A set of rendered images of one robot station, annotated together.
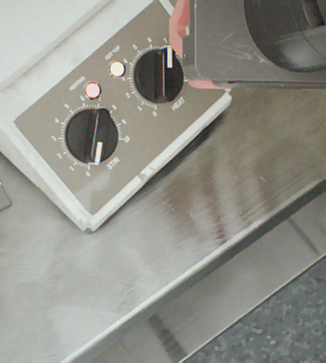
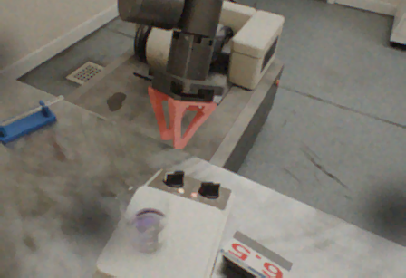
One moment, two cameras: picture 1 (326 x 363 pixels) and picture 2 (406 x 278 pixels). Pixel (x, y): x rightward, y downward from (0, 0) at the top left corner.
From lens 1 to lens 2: 0.46 m
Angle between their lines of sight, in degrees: 57
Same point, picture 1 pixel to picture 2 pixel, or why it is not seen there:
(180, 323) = not seen: outside the picture
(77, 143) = (215, 194)
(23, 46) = (198, 207)
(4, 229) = (246, 228)
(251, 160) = (177, 166)
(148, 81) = (178, 182)
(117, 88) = (187, 190)
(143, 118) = (190, 184)
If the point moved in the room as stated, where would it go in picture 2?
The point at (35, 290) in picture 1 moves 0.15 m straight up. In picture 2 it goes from (259, 208) to (280, 147)
